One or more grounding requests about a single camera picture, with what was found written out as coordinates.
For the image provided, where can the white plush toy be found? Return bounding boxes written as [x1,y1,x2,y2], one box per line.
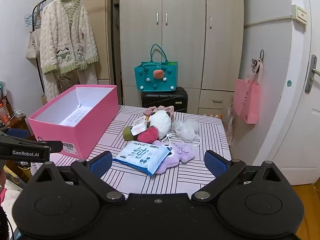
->
[147,110,174,140]

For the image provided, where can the beige canvas tote bag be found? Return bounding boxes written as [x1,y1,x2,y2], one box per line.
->
[26,27,42,60]

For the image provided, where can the pink cardboard box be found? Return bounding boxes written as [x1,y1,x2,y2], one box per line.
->
[27,84,119,160]

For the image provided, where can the white fluffy robe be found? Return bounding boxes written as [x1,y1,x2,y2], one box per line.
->
[40,0,99,103]

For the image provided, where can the green plush ball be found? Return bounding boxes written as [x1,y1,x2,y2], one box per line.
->
[122,126,135,141]

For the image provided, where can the orange drink bottle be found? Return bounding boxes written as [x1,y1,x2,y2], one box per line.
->
[0,102,11,126]

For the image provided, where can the beige wooden wardrobe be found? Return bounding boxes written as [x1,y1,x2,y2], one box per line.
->
[117,0,244,117]

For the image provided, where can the blue wet wipes packet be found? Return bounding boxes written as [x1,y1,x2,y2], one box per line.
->
[112,140,172,177]

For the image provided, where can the teal felt tote bag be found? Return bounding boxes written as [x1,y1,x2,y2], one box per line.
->
[134,44,178,92]

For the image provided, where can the red pompom ball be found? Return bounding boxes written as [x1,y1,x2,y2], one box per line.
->
[137,127,159,144]

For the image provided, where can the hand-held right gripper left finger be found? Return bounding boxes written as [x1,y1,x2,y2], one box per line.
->
[29,151,125,203]

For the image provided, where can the black suitcase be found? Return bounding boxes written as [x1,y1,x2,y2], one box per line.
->
[141,87,188,114]

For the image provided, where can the white wet wipes packet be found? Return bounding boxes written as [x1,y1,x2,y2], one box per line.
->
[130,120,148,137]

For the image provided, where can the pink floral cloth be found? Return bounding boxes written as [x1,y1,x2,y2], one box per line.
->
[144,106,175,117]

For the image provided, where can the white plastic bag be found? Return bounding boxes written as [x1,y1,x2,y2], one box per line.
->
[172,119,200,147]

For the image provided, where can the metal door handle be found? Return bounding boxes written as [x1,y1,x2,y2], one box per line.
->
[304,54,320,93]

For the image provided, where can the pink paper bag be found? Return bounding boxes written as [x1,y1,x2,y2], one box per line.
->
[232,59,264,125]

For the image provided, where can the blue wire hangers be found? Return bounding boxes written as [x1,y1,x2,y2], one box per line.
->
[24,1,47,28]

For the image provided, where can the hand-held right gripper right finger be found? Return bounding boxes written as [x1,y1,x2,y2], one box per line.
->
[191,150,292,202]

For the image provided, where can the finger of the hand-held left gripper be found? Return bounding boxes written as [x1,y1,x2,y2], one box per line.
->
[0,128,29,139]
[0,135,63,153]

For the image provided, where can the purple plush pouch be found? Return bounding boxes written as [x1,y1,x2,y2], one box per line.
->
[152,140,196,175]

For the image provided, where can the cream light switch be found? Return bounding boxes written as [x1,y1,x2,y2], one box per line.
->
[292,4,308,26]

